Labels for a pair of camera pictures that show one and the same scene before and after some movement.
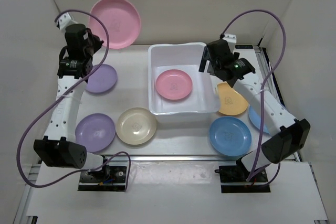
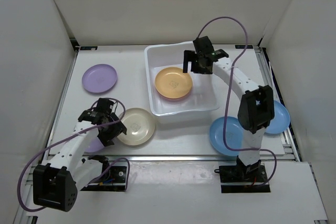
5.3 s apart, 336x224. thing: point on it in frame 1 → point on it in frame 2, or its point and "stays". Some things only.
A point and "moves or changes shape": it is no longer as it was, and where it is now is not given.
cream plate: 136,126 stays
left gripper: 97,40 → 118,128
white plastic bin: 203,100 moves or changes shape
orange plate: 231,102 → 172,83
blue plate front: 230,136 stays
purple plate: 103,80 stays
